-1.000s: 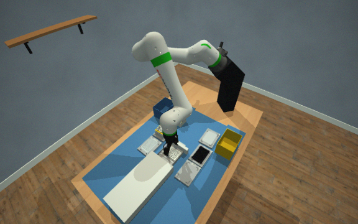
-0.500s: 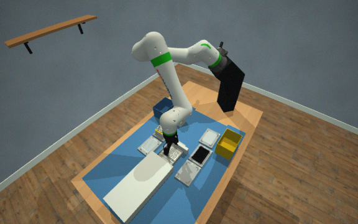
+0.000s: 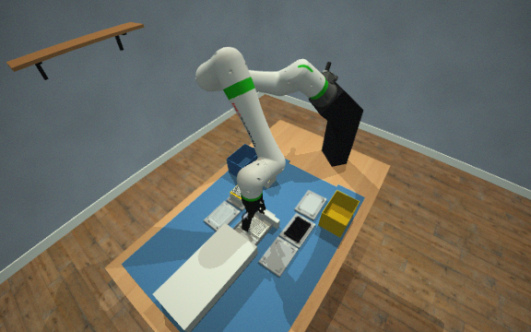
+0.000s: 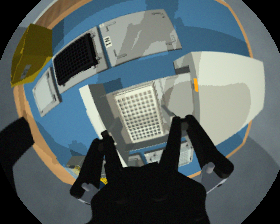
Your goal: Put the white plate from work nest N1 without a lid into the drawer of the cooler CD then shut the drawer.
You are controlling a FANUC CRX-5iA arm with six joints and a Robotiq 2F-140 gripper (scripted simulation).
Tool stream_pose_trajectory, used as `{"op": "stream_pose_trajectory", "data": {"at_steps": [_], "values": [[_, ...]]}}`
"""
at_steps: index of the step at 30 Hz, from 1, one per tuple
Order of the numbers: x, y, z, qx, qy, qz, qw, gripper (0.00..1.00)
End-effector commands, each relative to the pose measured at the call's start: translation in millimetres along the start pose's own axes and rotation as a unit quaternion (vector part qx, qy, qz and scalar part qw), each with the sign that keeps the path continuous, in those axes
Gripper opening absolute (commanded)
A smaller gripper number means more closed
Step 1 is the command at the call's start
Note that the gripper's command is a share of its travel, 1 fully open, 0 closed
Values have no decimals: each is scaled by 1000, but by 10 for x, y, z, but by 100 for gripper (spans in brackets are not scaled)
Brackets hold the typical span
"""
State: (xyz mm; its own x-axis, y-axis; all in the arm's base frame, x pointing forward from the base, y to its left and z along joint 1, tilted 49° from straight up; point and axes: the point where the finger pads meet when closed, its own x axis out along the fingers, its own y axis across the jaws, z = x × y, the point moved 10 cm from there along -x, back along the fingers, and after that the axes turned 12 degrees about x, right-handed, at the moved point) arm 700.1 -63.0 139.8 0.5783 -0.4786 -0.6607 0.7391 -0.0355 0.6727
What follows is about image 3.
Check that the blue flat mat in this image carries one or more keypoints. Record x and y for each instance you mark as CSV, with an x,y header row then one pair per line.
x,y
258,300

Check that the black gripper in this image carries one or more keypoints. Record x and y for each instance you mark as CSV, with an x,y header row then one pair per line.
x,y
247,218

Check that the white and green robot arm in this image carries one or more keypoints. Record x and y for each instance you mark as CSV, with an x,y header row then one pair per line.
x,y
227,71

